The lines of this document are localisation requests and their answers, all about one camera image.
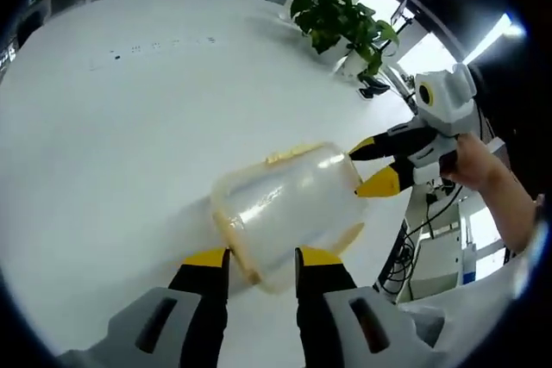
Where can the white drawer cabinet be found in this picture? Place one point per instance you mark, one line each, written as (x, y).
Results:
(437, 256)

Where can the clear container with yellow buckle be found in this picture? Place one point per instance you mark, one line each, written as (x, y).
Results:
(284, 208)

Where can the person's right hand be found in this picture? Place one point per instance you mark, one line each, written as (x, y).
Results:
(468, 161)

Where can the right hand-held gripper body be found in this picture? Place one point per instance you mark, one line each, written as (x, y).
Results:
(448, 101)

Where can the white plant pot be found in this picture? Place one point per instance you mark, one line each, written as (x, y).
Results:
(350, 64)

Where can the green potted plant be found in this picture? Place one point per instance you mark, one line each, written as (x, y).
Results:
(340, 14)

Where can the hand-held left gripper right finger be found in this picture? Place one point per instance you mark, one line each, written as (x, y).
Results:
(353, 320)

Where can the black object by plant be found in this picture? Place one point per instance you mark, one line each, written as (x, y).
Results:
(373, 87)

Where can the small distant monitor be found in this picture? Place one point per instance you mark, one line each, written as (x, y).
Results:
(401, 12)

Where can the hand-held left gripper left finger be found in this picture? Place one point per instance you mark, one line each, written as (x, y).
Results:
(159, 325)

